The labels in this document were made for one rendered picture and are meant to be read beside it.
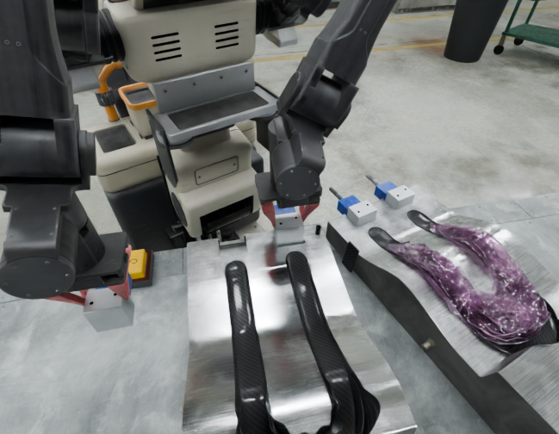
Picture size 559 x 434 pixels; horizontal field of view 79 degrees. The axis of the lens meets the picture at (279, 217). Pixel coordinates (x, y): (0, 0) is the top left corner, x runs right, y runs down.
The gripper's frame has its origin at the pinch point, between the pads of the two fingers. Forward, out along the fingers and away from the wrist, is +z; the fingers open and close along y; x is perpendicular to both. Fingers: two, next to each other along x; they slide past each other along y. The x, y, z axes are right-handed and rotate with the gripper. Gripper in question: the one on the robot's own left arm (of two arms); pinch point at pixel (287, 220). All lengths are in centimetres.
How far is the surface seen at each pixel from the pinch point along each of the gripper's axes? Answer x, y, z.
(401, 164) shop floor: 125, 109, 101
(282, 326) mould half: -18.2, -4.9, 3.9
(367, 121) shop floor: 185, 108, 103
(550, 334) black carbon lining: -27.1, 36.1, 5.9
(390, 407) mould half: -32.9, 5.0, -1.6
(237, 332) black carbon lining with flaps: -17.6, -11.7, 4.2
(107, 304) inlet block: -13.8, -28.3, -4.0
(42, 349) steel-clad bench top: -10.2, -45.2, 11.7
